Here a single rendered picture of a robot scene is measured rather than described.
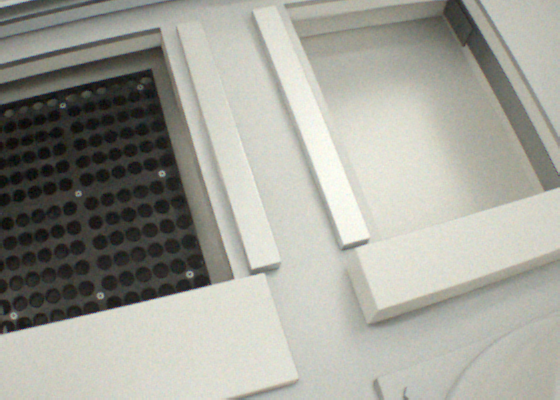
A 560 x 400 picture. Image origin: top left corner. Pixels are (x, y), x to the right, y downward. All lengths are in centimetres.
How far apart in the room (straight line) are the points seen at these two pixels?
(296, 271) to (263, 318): 5
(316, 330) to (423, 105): 34
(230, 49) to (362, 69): 20
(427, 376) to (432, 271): 7
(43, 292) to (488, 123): 49
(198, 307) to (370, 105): 34
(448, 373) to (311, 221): 15
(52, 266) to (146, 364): 14
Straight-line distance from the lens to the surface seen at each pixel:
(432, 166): 71
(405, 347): 50
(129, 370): 47
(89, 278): 55
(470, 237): 51
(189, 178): 66
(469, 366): 48
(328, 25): 76
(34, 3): 61
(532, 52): 69
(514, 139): 75
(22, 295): 56
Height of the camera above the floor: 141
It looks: 62 degrees down
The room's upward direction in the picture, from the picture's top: 11 degrees clockwise
